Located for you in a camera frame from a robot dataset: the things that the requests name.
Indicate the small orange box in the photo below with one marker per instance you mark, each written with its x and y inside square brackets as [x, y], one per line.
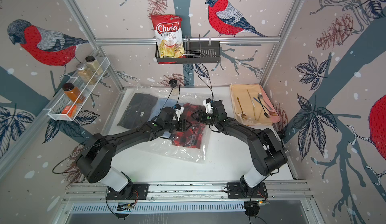
[70, 110]

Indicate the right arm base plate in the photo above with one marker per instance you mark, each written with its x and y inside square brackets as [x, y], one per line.
[238, 190]

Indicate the orange spice jar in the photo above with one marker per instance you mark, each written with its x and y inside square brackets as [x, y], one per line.
[73, 93]

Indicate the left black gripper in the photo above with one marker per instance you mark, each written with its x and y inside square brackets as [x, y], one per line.
[183, 125]

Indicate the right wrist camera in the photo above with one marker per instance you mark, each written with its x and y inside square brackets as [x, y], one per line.
[208, 106]

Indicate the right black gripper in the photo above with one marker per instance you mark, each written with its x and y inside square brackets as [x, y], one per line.
[198, 117]

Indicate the spice jar on table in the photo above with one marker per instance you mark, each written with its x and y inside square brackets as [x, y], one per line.
[174, 87]

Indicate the red cassava chips bag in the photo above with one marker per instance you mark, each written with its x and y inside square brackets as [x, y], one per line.
[169, 37]

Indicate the light blue shirt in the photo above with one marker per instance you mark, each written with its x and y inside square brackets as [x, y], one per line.
[162, 102]

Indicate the gold chopstick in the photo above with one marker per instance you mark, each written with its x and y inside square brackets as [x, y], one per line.
[252, 104]

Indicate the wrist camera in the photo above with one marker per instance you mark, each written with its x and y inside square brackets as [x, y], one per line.
[178, 111]
[208, 106]

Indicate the clear plastic vacuum bag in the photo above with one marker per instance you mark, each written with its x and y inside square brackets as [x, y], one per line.
[163, 145]

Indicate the black wire wall basket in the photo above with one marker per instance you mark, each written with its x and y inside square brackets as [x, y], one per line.
[189, 52]

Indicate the red black plaid shirt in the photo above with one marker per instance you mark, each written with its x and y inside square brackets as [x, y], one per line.
[193, 136]

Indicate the spice jar black lid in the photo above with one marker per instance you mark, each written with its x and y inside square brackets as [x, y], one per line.
[94, 65]

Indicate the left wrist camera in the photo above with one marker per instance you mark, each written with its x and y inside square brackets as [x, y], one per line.
[178, 111]

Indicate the silver spoon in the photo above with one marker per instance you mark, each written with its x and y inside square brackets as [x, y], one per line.
[260, 97]

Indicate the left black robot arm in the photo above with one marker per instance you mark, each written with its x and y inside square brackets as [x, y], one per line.
[94, 161]

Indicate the dark grey pinstripe shirt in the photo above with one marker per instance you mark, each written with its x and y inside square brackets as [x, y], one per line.
[138, 111]

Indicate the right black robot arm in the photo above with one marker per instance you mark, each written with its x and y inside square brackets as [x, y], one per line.
[266, 151]

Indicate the spice jar silver lid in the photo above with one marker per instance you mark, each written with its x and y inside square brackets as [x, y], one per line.
[86, 74]

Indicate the clear acrylic wall shelf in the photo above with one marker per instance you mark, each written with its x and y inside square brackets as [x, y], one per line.
[86, 90]

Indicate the pink tray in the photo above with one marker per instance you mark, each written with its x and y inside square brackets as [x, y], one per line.
[273, 116]

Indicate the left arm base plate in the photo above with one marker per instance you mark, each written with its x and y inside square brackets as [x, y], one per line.
[133, 191]

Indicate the gold spoon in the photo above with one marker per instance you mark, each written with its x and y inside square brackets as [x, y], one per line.
[243, 115]

